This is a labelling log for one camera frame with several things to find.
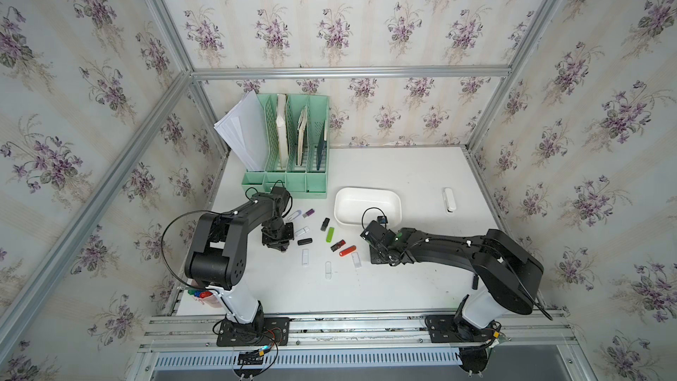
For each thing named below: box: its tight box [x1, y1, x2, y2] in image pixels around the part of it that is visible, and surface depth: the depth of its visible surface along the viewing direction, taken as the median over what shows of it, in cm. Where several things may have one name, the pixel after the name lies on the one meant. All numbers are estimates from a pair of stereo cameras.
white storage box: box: [334, 186, 402, 230], surface depth 100 cm
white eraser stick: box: [443, 187, 457, 214], surface depth 102 cm
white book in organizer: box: [275, 93, 289, 169], surface depth 100 cm
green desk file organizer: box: [241, 93, 330, 200], surface depth 106 cm
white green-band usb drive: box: [324, 261, 333, 281], surface depth 87 cm
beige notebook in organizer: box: [297, 105, 308, 167], surface depth 103 cm
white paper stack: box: [213, 89, 268, 172], surface depth 98 cm
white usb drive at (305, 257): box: [301, 248, 310, 266], surface depth 90 cm
